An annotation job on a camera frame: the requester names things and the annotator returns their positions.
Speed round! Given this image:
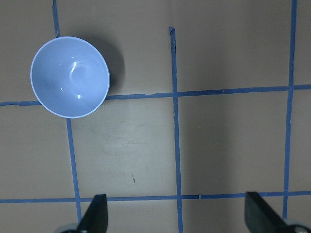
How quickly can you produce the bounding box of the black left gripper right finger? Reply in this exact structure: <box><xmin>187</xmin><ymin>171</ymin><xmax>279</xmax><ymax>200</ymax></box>
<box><xmin>244</xmin><ymin>192</ymin><xmax>302</xmax><ymax>233</ymax></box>

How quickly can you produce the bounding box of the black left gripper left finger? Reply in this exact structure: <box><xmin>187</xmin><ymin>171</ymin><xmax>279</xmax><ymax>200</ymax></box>
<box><xmin>76</xmin><ymin>194</ymin><xmax>108</xmax><ymax>233</ymax></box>

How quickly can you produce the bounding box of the blue bowl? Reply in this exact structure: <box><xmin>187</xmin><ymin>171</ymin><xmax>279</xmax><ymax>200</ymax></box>
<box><xmin>30</xmin><ymin>36</ymin><xmax>110</xmax><ymax>118</ymax></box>

